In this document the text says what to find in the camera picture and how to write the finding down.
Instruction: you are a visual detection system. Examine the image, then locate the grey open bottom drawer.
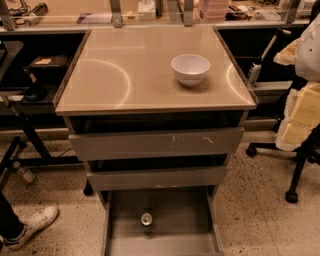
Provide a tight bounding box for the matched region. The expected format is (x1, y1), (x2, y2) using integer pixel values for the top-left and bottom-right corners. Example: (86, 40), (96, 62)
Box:
(102, 187), (224, 256)

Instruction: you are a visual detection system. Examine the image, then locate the grey middle drawer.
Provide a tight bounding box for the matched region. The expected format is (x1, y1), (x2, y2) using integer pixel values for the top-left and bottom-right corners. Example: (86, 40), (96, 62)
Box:
(87, 166), (227, 191)

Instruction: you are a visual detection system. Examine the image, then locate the white sneaker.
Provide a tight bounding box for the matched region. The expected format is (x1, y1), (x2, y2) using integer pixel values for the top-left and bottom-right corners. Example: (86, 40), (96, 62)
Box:
(0, 206), (59, 251)

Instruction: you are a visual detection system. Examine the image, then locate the grey drawer cabinet with counter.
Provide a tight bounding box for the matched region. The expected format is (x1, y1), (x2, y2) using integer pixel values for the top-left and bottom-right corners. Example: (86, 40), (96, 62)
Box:
(53, 25), (259, 198)

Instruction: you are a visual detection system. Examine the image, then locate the black table leg frame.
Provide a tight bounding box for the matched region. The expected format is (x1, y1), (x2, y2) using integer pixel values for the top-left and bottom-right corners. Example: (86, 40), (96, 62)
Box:
(0, 96), (83, 188)

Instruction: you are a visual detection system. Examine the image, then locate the pink stacked box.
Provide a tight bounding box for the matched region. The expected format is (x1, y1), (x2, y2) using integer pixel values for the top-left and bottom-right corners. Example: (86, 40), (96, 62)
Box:
(198, 0), (229, 22)

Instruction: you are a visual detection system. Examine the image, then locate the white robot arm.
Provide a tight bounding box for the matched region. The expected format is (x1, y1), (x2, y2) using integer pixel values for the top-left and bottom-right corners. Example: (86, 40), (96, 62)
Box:
(274, 14), (320, 151)

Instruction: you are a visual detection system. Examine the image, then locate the white ceramic bowl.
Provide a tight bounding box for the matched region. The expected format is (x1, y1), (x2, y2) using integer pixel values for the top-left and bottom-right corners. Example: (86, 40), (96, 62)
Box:
(171, 54), (211, 87)

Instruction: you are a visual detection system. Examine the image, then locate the white tissue box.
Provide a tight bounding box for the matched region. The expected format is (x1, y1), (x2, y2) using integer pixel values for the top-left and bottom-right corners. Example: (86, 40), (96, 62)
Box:
(138, 0), (156, 20)

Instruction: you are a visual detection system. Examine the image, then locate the plastic bottle on floor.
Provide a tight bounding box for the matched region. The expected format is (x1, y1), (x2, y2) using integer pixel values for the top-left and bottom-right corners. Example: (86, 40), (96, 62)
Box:
(13, 161), (35, 184)

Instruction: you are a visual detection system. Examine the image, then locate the black box with label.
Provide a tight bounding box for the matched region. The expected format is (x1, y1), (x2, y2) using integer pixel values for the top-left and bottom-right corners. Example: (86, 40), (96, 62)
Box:
(29, 55), (69, 69)

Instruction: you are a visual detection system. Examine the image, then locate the grey top drawer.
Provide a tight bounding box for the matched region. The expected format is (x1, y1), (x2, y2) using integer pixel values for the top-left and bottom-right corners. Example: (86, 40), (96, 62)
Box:
(69, 127), (244, 161)

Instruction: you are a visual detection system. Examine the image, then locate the black device on shelf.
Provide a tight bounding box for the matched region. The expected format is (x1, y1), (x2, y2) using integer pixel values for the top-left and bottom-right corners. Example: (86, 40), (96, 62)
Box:
(23, 68), (47, 102)

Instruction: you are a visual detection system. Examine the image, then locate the green soda can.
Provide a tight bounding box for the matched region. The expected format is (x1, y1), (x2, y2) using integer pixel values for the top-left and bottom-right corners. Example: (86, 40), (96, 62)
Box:
(140, 212), (154, 235)

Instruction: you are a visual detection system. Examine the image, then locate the dark trouser leg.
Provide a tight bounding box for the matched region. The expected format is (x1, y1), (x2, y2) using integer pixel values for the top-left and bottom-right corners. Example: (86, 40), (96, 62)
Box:
(0, 192), (24, 239)

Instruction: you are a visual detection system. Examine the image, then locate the black office chair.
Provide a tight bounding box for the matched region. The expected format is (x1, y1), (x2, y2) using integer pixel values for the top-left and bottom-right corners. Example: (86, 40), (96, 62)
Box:
(246, 125), (320, 203)

